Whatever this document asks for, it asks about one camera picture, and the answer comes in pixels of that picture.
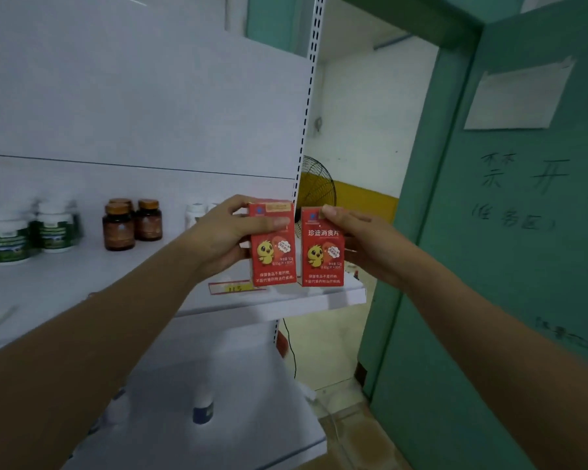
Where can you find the person's left hand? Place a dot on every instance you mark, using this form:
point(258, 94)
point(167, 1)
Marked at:
point(215, 239)

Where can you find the person's right hand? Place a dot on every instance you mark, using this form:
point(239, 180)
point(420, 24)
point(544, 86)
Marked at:
point(372, 247)

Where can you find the person's left thumb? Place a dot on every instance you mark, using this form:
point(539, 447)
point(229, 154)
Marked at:
point(264, 225)

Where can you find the person's right thumb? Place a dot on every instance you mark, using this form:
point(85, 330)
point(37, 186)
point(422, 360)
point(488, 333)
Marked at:
point(343, 217)

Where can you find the red box with yellow chick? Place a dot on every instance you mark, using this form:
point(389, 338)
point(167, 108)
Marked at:
point(274, 261)
point(322, 259)

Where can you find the person's right forearm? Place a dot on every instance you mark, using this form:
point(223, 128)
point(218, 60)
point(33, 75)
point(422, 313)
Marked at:
point(509, 367)

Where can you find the person's left forearm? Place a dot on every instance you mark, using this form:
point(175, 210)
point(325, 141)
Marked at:
point(93, 347)

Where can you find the black standing fan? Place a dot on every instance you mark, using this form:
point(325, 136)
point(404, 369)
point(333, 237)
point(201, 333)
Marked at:
point(316, 185)

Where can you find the yellow and red price tag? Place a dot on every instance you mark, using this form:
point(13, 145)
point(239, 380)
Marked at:
point(233, 287)

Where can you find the small plain white bottle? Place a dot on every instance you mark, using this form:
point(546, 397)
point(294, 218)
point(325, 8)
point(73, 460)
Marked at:
point(194, 214)

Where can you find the brown bottle with amber cap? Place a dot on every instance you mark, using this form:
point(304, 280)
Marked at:
point(149, 222)
point(122, 201)
point(118, 230)

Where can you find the green door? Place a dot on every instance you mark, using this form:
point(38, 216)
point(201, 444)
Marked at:
point(500, 288)

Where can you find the white metal shelf unit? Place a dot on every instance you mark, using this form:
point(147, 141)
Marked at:
point(127, 102)

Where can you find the white bottle with blue label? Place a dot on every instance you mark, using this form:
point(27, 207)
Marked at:
point(203, 403)

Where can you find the white bottle with green label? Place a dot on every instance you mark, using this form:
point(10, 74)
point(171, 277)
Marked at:
point(7, 237)
point(55, 230)

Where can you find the white paper sheet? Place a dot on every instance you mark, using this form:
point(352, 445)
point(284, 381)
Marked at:
point(519, 95)

